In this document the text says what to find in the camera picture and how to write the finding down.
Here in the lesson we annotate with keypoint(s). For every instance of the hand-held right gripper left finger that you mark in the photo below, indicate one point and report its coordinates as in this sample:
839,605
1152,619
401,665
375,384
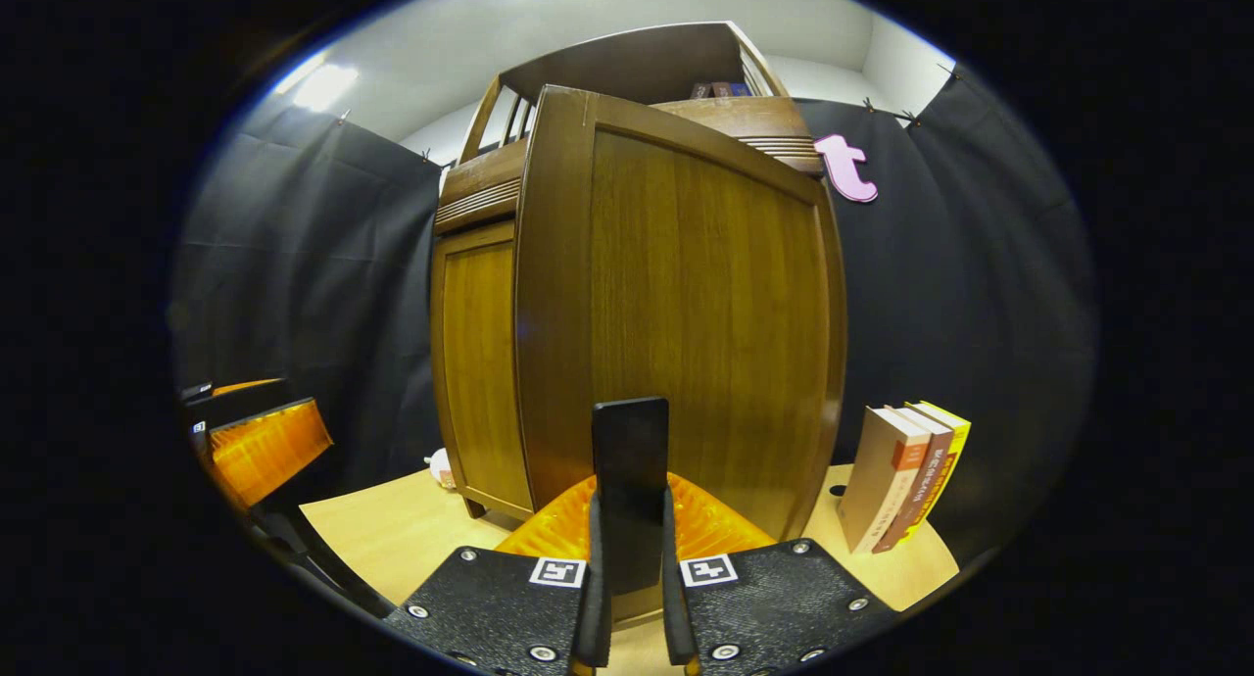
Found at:
593,617

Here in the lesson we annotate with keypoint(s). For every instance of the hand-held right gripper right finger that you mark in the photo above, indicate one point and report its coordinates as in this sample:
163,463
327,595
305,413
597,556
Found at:
676,627

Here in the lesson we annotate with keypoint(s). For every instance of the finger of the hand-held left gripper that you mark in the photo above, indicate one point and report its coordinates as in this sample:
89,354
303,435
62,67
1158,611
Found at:
235,392
265,451

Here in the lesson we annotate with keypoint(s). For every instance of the wooden shoe cabinet door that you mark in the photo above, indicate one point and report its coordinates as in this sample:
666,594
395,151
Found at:
705,313
480,362

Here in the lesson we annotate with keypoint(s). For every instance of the wooden double-door shoe cabinet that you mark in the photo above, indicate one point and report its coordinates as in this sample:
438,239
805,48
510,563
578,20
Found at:
637,64

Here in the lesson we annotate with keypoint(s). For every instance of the small white red object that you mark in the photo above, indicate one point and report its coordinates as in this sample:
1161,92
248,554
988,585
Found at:
443,468

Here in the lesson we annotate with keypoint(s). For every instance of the white and orange book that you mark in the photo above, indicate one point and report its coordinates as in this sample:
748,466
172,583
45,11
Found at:
877,480

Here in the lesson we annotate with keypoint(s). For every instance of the brown spine book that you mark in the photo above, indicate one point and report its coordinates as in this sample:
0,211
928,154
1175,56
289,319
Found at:
931,475

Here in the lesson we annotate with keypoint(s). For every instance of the small ceiling light panel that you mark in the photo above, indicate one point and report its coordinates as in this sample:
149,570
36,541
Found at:
321,86

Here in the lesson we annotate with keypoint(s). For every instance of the wooden drawer with black knob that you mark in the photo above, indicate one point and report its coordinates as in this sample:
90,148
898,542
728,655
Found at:
480,176

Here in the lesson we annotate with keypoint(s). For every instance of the yellow book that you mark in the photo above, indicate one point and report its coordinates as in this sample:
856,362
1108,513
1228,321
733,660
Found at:
958,441

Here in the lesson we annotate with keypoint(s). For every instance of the black backdrop cloth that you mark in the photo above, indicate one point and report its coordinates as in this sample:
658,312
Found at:
980,313

